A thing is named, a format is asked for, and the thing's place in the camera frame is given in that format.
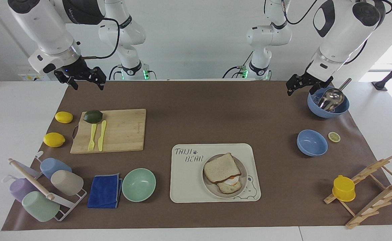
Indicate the yellow plastic cup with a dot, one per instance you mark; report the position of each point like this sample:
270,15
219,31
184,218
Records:
343,188

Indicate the blue plastic cup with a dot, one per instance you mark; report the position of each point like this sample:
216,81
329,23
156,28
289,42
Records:
53,166

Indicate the small blue bowl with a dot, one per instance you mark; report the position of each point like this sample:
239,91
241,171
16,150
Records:
311,143

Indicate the blue folded cloth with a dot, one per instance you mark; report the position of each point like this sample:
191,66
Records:
104,191

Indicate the metal ladle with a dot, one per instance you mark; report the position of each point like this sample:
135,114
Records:
331,97

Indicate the wooden cutting board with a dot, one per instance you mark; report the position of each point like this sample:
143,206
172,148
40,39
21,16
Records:
124,130

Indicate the yellow lemon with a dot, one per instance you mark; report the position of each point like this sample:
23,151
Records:
54,139
63,117

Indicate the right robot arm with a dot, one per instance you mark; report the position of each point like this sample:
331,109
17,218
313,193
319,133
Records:
48,30

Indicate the green fruit slice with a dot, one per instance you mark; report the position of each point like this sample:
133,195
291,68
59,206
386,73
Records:
334,137

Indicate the cream printed tray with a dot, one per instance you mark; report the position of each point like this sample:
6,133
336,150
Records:
187,177

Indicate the green plastic cup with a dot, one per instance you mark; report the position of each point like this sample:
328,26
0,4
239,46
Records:
39,207

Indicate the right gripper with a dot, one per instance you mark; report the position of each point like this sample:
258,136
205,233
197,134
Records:
73,68

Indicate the green bowl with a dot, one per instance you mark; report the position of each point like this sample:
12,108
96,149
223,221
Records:
139,184

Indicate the grey round plate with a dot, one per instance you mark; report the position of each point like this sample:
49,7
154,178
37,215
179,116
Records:
209,186

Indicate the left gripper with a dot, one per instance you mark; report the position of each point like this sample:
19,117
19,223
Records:
316,81

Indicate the large blue bowl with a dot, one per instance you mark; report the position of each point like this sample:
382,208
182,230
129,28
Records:
316,108

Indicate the white cup rack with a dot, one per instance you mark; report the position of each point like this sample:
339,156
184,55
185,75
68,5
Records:
31,179

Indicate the dark green avocado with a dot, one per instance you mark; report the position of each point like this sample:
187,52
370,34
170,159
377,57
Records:
92,116

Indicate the fried egg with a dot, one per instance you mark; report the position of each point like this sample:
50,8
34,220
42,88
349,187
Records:
232,180

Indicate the purple plastic cup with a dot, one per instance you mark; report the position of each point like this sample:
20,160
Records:
19,189

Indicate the wooden drying rack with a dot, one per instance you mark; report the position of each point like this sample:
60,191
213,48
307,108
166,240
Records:
377,197

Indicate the beige plastic cup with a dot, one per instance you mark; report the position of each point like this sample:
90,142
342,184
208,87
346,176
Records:
68,182

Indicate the yellow plastic fork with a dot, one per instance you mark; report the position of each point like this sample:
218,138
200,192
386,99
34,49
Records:
91,137

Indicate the small bread slice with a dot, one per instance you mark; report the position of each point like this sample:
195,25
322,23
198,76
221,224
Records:
229,189

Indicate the large toast bread slice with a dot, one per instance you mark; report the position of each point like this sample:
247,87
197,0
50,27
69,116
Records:
221,167

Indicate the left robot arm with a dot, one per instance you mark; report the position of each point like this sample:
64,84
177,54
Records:
340,36

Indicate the yellow plastic knife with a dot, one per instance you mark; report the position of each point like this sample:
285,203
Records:
101,137

